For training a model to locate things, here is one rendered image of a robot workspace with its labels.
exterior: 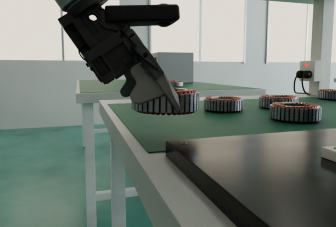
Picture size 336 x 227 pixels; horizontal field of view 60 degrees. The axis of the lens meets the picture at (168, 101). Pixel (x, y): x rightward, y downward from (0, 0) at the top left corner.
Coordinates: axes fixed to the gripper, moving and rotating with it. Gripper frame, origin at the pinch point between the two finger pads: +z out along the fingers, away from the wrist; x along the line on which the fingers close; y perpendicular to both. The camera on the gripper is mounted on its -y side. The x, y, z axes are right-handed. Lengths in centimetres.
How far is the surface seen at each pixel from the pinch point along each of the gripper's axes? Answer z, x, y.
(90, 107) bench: 6, -108, 15
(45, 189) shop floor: 45, -174, 78
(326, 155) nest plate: 9.7, 21.5, -7.3
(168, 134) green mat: 5.8, -3.7, 2.7
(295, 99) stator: 28, -23, -36
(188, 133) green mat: 8.0, -3.4, -0.6
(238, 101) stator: 17.5, -23.3, -20.6
